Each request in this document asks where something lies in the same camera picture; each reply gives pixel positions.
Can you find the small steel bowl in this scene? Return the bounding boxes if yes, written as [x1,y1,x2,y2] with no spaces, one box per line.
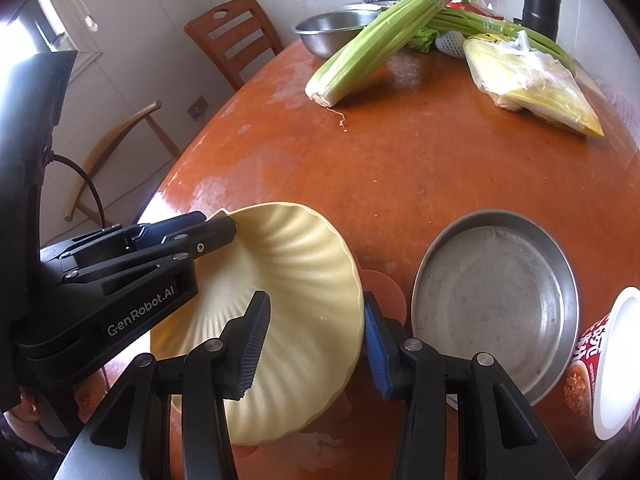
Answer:
[327,4,386,16]

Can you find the printed instant noodle bowl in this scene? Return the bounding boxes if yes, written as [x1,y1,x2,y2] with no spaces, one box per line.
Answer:
[564,286,640,442]

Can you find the black thermos flask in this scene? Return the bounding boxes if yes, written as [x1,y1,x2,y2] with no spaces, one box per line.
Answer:
[520,0,560,41]

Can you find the red packet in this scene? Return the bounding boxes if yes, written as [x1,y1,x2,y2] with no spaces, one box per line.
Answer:
[440,2,493,16]

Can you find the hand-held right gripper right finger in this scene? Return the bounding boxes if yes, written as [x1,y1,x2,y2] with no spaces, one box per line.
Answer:
[364,291,593,480]

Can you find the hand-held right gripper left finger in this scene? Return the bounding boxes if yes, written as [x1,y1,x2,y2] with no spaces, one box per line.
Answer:
[52,290,273,480]

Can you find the green vegetable stalk bundle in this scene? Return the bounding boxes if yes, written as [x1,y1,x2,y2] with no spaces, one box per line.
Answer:
[427,7,576,76]

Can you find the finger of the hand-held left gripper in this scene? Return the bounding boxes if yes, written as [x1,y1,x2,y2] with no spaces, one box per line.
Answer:
[42,211,209,262]
[61,219,239,297]

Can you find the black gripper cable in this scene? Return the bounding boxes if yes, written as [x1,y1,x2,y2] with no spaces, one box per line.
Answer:
[47,152,108,228]

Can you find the person's left hand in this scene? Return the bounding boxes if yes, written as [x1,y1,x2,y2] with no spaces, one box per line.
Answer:
[1,406,62,457]

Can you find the light wooden chair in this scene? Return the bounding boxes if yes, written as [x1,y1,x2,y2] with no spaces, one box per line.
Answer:
[64,100,182,222]

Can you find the plastic bag of yellow noodles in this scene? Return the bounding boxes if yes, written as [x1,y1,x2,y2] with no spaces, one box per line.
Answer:
[462,30,606,138]

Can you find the fruit in white foam net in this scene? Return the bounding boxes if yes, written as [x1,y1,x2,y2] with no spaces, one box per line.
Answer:
[435,30,468,57]

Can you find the round metal plate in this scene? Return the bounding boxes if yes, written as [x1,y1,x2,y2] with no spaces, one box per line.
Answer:
[411,210,581,407]

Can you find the celery bunch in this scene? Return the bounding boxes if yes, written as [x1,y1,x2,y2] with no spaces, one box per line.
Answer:
[305,0,476,108]

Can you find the steel plate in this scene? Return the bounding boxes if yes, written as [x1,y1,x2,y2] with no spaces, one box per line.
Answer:
[150,201,366,447]

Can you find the reddish wooden chair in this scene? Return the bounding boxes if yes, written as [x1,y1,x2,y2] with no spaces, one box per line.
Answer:
[183,0,285,92]

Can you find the large steel bowl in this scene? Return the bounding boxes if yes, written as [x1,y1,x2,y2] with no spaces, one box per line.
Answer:
[291,10,383,59]

